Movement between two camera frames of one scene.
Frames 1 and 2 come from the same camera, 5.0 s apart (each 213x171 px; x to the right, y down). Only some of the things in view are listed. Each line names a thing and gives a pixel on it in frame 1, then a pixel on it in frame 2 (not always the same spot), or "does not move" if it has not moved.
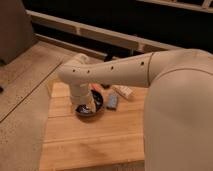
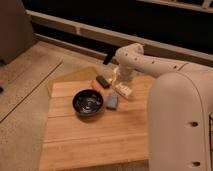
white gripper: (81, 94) → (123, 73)
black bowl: (84, 109) does not move
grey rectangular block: (112, 100) does not move
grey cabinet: (16, 32) does not move
